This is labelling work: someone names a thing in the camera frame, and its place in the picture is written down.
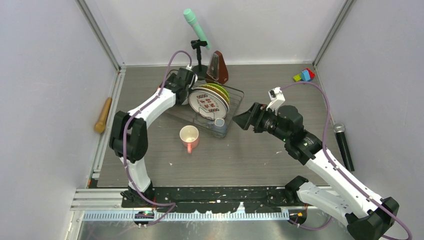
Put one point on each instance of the lime green plate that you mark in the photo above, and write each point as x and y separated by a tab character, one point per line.
220	88

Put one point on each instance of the wooden rolling pin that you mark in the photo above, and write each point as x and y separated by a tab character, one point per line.
101	123

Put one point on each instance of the teal microphone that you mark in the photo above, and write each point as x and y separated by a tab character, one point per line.
191	19

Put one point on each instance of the black wire dish rack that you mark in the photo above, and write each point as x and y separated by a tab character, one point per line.
185	114

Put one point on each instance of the brown metronome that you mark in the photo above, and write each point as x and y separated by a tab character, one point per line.
217	71

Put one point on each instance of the large green-rimmed plate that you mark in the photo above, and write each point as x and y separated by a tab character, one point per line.
210	101

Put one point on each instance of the small plate with red characters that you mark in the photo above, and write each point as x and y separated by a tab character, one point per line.
192	100

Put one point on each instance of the pink mug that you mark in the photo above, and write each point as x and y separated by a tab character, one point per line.
190	137

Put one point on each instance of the black microphone stand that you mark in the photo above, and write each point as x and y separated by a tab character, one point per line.
199	69

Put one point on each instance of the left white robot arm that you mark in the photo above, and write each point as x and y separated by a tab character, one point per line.
129	132

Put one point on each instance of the colourful toy blocks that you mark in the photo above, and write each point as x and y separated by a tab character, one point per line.
305	75

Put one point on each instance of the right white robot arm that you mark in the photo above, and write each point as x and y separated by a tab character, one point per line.
366	215

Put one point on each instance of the black handheld microphone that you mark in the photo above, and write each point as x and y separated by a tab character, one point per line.
339	131

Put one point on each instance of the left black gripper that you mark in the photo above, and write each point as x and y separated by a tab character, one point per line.
171	80

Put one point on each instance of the woven bamboo tray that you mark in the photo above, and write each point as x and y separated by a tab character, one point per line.
216	90

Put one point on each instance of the grey mug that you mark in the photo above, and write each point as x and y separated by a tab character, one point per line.
218	126

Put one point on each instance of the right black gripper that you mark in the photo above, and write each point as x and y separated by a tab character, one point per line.
249	117

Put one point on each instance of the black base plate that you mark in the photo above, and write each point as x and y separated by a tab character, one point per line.
217	200

